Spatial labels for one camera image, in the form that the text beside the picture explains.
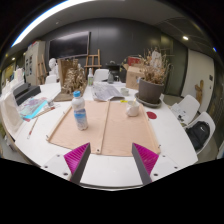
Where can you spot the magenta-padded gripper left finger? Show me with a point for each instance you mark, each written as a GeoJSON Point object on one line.
{"type": "Point", "coordinates": [75, 160]}

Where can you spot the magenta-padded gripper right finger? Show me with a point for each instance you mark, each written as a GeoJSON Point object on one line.
{"type": "Point", "coordinates": [146, 160]}

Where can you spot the white bottle with blue cap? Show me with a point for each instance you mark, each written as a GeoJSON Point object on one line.
{"type": "Point", "coordinates": [80, 115]}

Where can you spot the flat round red coaster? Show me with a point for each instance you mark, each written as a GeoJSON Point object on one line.
{"type": "Point", "coordinates": [151, 115]}

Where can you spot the white mug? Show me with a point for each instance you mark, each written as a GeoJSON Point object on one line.
{"type": "Point", "coordinates": [132, 109]}

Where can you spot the thin wooden paintbrush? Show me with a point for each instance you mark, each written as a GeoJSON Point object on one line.
{"type": "Point", "coordinates": [32, 128]}

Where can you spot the black backpack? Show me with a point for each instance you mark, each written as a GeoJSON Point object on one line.
{"type": "Point", "coordinates": [198, 135]}

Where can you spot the loose papers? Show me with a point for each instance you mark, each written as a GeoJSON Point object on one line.
{"type": "Point", "coordinates": [178, 111]}

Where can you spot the small paint jar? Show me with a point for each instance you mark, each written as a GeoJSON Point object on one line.
{"type": "Point", "coordinates": [51, 103]}

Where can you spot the yellow tag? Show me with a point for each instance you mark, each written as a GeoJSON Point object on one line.
{"type": "Point", "coordinates": [124, 101]}

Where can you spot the colourful book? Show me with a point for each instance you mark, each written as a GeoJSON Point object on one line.
{"type": "Point", "coordinates": [31, 108]}

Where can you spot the dried plant in grey pot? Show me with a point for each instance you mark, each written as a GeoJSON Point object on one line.
{"type": "Point", "coordinates": [150, 91]}

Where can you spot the small pale glass bowl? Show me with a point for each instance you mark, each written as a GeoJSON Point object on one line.
{"type": "Point", "coordinates": [124, 91]}

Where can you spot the white chair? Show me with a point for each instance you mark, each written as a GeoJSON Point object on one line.
{"type": "Point", "coordinates": [50, 79]}
{"type": "Point", "coordinates": [191, 103]}
{"type": "Point", "coordinates": [100, 75]}
{"type": "Point", "coordinates": [206, 116]}

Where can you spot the open newspaper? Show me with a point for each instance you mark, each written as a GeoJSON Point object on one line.
{"type": "Point", "coordinates": [105, 91]}

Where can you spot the brown carved relief sculpture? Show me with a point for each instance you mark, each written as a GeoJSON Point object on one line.
{"type": "Point", "coordinates": [73, 81]}

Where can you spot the small green labelled bottle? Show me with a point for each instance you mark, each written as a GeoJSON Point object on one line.
{"type": "Point", "coordinates": [90, 79]}

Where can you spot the black case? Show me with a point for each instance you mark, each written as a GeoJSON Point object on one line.
{"type": "Point", "coordinates": [26, 93]}

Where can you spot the cardboard box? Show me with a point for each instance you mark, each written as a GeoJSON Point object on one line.
{"type": "Point", "coordinates": [133, 78]}

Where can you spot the wooden figure sculpture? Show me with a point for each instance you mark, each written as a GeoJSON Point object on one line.
{"type": "Point", "coordinates": [199, 91]}

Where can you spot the dark spray bottle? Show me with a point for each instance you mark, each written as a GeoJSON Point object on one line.
{"type": "Point", "coordinates": [110, 78]}

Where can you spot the white plaster head bust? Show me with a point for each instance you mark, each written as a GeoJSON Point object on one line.
{"type": "Point", "coordinates": [52, 65]}

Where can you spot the red box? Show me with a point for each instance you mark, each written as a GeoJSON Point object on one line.
{"type": "Point", "coordinates": [134, 61]}

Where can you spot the tall white plaster statue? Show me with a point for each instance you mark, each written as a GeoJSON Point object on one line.
{"type": "Point", "coordinates": [157, 57]}

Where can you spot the wooden easel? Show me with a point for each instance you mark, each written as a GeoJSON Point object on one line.
{"type": "Point", "coordinates": [99, 58]}

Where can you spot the pale storage cabinet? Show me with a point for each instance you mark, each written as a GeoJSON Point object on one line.
{"type": "Point", "coordinates": [33, 61]}

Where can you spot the round ceiling spotlight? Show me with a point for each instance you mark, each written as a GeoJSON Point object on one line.
{"type": "Point", "coordinates": [185, 38]}
{"type": "Point", "coordinates": [214, 50]}

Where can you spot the long ceiling light strip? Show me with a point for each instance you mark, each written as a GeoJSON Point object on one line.
{"type": "Point", "coordinates": [43, 15]}

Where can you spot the dark wall screen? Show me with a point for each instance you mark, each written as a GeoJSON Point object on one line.
{"type": "Point", "coordinates": [68, 45]}

